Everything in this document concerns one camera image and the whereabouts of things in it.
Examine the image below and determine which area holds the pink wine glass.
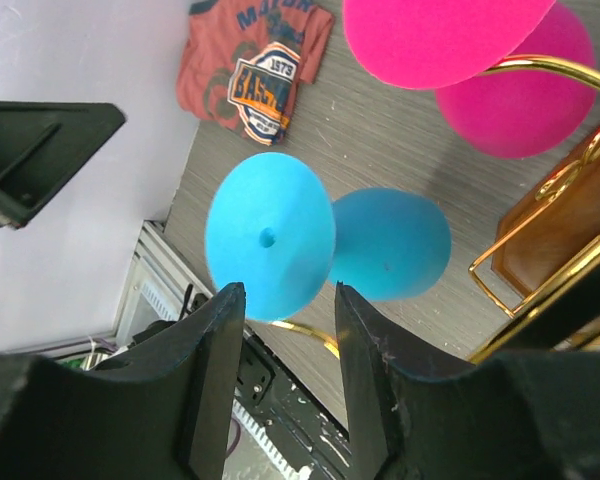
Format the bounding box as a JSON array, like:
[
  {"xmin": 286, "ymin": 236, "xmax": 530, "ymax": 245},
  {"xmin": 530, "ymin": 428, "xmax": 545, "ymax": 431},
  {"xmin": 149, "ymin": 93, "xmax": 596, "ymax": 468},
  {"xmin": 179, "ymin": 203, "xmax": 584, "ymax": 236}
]
[{"xmin": 343, "ymin": 0, "xmax": 596, "ymax": 158}]

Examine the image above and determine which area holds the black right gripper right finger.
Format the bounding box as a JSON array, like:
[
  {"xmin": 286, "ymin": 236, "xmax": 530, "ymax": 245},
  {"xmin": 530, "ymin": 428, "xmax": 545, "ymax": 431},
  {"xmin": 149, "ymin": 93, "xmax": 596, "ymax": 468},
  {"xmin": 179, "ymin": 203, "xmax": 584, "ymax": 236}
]
[{"xmin": 335, "ymin": 284, "xmax": 600, "ymax": 479}]

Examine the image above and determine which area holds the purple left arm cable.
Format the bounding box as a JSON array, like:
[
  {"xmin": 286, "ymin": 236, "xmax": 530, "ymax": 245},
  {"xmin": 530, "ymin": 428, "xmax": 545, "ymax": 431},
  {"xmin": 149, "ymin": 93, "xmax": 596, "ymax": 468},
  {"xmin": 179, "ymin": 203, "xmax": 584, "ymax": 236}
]
[{"xmin": 227, "ymin": 414, "xmax": 242, "ymax": 461}]

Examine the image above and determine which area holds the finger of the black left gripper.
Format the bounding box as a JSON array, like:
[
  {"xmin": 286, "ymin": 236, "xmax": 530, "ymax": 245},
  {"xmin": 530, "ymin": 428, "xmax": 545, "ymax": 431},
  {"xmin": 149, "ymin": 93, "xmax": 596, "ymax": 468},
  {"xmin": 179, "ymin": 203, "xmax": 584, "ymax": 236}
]
[{"xmin": 0, "ymin": 101, "xmax": 126, "ymax": 229}]

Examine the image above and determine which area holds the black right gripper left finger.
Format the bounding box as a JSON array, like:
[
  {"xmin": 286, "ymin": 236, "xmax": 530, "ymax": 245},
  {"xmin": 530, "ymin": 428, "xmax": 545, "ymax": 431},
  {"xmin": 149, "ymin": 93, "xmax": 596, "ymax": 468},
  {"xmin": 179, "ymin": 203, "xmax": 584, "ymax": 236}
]
[{"xmin": 0, "ymin": 283, "xmax": 245, "ymax": 479}]

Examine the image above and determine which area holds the colourful packet under left gripper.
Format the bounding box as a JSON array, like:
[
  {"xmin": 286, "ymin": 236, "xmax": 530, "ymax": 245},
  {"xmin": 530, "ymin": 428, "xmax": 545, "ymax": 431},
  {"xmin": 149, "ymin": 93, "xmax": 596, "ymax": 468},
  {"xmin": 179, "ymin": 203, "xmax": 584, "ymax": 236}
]
[{"xmin": 176, "ymin": 0, "xmax": 335, "ymax": 146}]

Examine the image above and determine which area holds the gold wire glass rack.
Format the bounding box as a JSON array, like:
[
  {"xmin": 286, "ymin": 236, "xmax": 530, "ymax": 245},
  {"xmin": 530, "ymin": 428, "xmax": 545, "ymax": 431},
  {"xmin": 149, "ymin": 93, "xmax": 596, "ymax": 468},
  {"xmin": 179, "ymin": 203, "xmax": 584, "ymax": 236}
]
[{"xmin": 269, "ymin": 53, "xmax": 600, "ymax": 364}]

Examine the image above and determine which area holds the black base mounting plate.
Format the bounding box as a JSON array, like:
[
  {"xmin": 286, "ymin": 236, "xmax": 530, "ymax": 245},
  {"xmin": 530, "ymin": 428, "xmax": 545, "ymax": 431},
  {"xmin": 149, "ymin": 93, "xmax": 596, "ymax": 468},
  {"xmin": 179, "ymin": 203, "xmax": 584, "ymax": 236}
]
[{"xmin": 234, "ymin": 329, "xmax": 381, "ymax": 480}]

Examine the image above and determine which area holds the blue wine glass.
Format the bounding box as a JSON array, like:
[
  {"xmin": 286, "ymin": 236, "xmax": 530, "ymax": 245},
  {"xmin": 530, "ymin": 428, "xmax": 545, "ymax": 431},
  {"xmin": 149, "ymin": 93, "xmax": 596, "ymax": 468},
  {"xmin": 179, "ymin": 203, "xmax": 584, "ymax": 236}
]
[{"xmin": 204, "ymin": 152, "xmax": 452, "ymax": 322}]

